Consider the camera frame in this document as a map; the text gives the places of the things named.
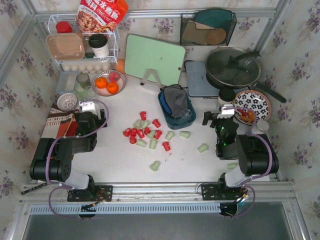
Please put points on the orange fruit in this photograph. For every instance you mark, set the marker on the orange fruit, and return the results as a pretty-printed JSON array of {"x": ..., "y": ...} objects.
[
  {"x": 112, "y": 88},
  {"x": 101, "y": 83}
]

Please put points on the striped red placemat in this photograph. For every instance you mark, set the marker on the striped red placemat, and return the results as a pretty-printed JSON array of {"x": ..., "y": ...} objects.
[{"x": 60, "y": 123}]

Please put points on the paper coffee cup black lid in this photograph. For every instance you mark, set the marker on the paper coffee cup black lid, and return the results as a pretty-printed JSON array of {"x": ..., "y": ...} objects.
[{"x": 225, "y": 97}]

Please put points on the small white basket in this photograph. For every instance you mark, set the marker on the small white basket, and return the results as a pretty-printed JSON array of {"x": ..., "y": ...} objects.
[{"x": 67, "y": 101}]

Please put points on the orange fruit left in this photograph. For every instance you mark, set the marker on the orange fruit left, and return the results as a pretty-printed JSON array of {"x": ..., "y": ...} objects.
[{"x": 101, "y": 83}]

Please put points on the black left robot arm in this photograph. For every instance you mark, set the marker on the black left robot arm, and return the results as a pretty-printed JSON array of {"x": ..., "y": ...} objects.
[{"x": 52, "y": 160}]

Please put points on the egg tray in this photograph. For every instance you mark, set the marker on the egg tray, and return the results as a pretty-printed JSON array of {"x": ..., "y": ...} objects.
[{"x": 91, "y": 68}]

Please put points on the carrot pieces on plate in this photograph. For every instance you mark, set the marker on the carrot pieces on plate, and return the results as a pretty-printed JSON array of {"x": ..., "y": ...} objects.
[{"x": 246, "y": 115}]

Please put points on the green capsule at edge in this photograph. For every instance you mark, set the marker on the green capsule at edge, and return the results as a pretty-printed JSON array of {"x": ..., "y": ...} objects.
[{"x": 231, "y": 166}]

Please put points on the fruit bowl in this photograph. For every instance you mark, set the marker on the fruit bowl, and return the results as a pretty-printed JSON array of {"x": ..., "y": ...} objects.
[{"x": 103, "y": 92}]

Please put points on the red apple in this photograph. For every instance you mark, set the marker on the red apple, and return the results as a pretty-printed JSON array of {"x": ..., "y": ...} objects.
[{"x": 114, "y": 76}]

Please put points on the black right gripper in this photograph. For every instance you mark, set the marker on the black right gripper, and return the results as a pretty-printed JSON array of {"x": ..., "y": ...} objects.
[{"x": 208, "y": 119}]

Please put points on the green glass jar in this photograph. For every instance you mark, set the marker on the green glass jar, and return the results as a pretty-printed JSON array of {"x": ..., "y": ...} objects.
[{"x": 82, "y": 85}]

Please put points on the black frying pan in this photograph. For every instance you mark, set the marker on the black frying pan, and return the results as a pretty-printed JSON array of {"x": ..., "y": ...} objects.
[{"x": 225, "y": 77}]

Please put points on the floral patterned plate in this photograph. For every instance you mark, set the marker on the floral patterned plate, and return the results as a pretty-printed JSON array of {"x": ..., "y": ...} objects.
[{"x": 255, "y": 101}]

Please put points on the red capsule top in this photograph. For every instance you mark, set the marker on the red capsule top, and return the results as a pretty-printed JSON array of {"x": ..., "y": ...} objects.
[{"x": 143, "y": 115}]

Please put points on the blue cloth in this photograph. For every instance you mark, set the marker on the blue cloth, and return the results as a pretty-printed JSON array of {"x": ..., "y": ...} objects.
[{"x": 166, "y": 101}]

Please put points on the green capsule beside basket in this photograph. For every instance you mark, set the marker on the green capsule beside basket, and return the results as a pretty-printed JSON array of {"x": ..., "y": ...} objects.
[{"x": 169, "y": 135}]

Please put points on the clear storage box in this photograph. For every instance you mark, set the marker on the clear storage box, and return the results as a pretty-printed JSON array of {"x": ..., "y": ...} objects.
[{"x": 66, "y": 82}]

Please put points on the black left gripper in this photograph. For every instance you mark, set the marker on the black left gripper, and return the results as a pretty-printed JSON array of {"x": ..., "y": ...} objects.
[{"x": 100, "y": 119}]

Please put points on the grey cloth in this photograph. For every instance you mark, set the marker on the grey cloth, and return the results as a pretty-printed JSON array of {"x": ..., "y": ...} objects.
[{"x": 180, "y": 98}]

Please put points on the orange fruit right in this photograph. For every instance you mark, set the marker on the orange fruit right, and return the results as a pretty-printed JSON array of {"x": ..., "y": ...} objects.
[{"x": 112, "y": 88}]

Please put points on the grey induction cooker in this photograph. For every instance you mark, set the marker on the grey induction cooker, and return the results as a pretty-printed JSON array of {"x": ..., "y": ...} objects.
[{"x": 197, "y": 83}]

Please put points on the teal plastic storage basket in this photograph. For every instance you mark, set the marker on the teal plastic storage basket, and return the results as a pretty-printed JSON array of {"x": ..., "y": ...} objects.
[{"x": 170, "y": 120}]

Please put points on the orange sponge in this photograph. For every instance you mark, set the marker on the orange sponge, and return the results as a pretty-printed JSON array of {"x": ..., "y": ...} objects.
[{"x": 120, "y": 66}]

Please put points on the glass pan lid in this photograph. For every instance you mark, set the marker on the glass pan lid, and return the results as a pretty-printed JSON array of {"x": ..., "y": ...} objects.
[{"x": 232, "y": 66}]

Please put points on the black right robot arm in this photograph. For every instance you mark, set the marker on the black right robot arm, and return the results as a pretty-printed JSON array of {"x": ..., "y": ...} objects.
[{"x": 256, "y": 158}]

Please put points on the white bottle blue label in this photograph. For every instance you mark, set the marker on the white bottle blue label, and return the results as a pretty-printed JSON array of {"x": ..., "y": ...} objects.
[{"x": 260, "y": 127}]

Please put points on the clear plastic cup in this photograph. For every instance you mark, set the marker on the clear plastic cup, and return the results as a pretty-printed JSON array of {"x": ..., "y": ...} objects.
[{"x": 183, "y": 116}]

